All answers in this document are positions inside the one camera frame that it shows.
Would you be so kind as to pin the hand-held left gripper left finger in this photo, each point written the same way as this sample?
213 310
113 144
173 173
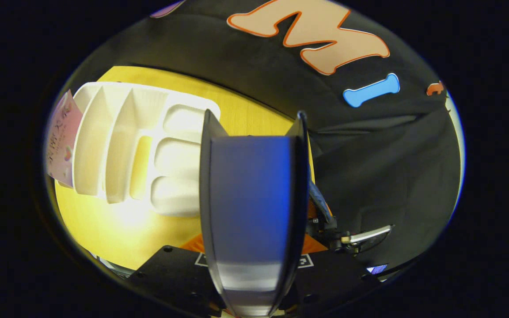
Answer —
170 274

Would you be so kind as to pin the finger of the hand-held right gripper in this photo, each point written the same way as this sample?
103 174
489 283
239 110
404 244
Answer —
338 242

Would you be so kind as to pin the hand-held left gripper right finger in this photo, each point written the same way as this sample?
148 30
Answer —
329 274

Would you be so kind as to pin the portrait cover book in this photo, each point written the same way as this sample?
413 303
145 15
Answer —
252 198

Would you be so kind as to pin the white bookshelf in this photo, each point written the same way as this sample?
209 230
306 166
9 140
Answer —
91 145

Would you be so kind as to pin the pink book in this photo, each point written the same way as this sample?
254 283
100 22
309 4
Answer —
62 141

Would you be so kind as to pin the black backdrop cloth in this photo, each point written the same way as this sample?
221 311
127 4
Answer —
369 154

